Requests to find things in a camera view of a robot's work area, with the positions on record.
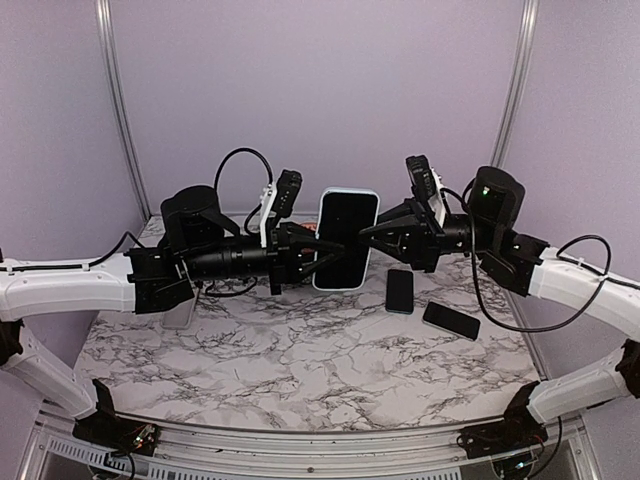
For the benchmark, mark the black smartphone teal edge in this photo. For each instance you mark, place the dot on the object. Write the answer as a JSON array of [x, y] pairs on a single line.
[[399, 292]]

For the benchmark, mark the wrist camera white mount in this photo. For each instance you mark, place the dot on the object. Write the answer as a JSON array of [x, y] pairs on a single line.
[[277, 202], [426, 187]]

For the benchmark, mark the front aluminium rail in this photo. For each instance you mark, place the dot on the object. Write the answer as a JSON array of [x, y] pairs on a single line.
[[186, 451]]

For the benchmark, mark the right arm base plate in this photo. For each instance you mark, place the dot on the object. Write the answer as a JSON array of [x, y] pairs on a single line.
[[499, 437]]

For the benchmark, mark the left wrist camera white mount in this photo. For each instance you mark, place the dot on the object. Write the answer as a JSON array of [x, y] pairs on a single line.
[[277, 202]]

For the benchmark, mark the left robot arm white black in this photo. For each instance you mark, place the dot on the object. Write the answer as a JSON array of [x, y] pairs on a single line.
[[142, 280]]

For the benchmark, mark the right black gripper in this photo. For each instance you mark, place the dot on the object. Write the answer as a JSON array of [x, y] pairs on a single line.
[[417, 238]]

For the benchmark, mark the grey translucent phone case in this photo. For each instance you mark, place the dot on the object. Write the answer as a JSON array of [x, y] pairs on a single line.
[[180, 317]]

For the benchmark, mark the aluminium frame post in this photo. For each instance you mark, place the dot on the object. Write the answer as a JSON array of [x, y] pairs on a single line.
[[109, 52], [517, 83]]

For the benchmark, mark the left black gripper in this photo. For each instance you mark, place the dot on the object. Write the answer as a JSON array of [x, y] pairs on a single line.
[[285, 253]]

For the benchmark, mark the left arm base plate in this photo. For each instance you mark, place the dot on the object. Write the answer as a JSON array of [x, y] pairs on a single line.
[[120, 434]]

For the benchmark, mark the left aluminium frame post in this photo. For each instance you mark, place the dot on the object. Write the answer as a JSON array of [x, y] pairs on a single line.
[[109, 52]]

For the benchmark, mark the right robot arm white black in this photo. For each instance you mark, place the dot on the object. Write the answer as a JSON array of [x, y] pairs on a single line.
[[529, 266]]

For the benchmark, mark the red white patterned bowl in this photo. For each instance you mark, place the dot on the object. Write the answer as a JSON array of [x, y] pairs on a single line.
[[309, 226]]

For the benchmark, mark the right aluminium frame post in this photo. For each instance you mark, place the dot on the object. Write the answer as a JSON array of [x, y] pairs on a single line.
[[517, 83]]

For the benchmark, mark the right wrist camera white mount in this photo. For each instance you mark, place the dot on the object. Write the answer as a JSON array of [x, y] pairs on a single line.
[[426, 187]]

